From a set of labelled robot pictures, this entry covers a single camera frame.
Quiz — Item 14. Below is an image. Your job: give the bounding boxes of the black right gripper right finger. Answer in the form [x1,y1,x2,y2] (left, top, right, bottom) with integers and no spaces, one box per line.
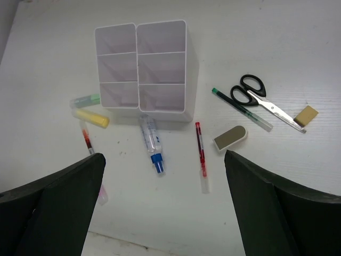
[224,150,340,255]

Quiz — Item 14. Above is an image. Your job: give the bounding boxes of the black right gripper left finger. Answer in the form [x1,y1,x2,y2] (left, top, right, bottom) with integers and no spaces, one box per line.
[1,153,106,255]

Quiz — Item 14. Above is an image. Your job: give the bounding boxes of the orange-red gel pen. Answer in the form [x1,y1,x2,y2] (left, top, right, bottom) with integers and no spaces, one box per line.
[79,121,95,155]

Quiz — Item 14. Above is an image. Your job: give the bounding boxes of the red gel pen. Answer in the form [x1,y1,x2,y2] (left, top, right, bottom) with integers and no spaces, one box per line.
[195,122,210,194]

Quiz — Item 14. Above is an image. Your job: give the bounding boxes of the blue-capped glue bottle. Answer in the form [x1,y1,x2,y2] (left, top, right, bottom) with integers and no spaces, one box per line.
[139,115,165,176]

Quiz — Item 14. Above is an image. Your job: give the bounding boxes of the pink highlighter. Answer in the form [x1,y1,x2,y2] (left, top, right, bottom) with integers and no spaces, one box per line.
[97,184,109,206]

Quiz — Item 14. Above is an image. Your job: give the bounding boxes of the green gel pen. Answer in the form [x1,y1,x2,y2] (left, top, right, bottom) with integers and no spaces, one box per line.
[212,88,273,132]

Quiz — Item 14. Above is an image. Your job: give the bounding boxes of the tan eraser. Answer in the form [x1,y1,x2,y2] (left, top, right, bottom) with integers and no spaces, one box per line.
[294,106,319,127]

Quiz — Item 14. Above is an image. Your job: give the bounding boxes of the yellow highlighter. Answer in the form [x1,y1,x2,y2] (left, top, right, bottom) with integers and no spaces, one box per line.
[71,108,110,129]

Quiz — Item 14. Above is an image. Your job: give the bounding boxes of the green highlighter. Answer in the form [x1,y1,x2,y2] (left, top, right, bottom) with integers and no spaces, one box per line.
[69,94,100,109]

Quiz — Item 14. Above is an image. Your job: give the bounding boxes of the white six-compartment organizer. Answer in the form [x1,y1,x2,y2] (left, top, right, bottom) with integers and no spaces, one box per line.
[94,20,199,122]

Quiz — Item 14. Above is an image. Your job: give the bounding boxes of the black-handled scissors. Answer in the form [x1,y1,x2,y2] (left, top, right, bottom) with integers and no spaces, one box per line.
[230,74,306,134]

